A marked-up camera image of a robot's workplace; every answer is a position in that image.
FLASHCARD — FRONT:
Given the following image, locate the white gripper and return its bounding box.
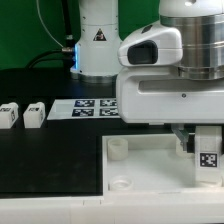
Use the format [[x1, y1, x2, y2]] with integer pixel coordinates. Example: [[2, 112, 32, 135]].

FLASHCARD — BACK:
[[116, 66, 224, 150]]

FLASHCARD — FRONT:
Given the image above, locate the white square tabletop part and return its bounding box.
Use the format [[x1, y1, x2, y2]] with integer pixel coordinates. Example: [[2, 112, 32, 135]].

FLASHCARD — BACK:
[[102, 134, 224, 193]]

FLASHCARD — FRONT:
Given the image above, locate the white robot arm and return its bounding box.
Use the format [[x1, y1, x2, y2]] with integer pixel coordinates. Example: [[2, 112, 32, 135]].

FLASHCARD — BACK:
[[71, 0, 224, 147]]

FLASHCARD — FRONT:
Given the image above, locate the white L-shaped obstacle fence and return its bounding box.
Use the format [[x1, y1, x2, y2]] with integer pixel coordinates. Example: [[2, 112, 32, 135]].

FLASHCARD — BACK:
[[0, 191, 224, 224]]

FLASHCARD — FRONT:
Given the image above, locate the clear sheet with tags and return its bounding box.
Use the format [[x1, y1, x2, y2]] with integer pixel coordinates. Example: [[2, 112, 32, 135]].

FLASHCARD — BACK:
[[47, 98, 119, 120]]

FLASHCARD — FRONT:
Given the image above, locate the black cable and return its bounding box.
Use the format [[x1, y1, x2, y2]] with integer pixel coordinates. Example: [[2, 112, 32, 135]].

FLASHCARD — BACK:
[[24, 0, 78, 69]]

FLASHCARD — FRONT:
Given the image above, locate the white cable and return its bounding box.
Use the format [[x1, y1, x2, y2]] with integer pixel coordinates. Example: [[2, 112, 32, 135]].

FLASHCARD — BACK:
[[35, 0, 64, 48]]

